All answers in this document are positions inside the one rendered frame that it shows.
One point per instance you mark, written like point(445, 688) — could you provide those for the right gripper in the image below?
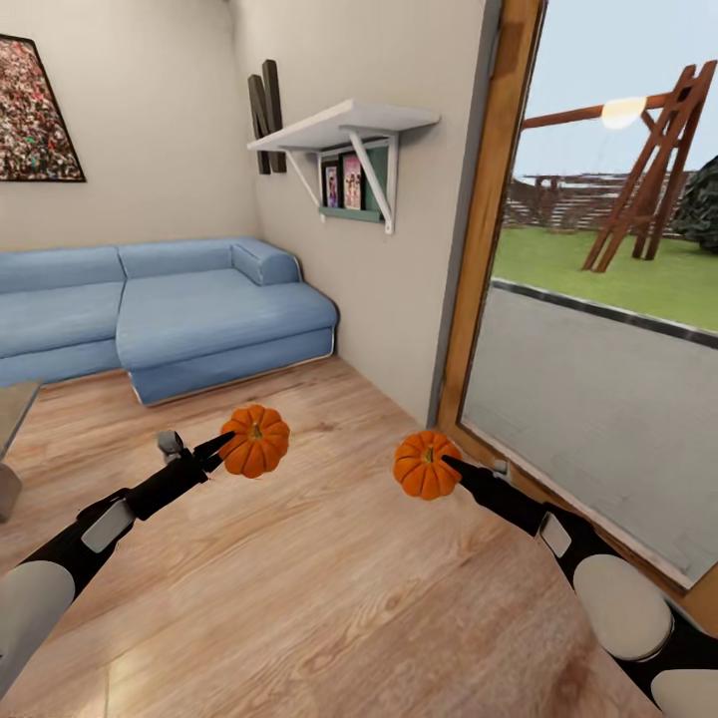
point(488, 491)

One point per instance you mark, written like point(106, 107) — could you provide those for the decorative sign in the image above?
point(266, 114)

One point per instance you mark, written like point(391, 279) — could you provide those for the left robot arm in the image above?
point(34, 594)

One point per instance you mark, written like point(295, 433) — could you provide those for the pumpkin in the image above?
point(260, 440)
point(420, 467)

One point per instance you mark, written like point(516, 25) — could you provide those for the sofa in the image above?
point(180, 317)

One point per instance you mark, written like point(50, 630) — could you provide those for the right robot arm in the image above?
point(672, 659)

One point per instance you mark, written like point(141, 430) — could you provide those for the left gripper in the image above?
point(188, 470)

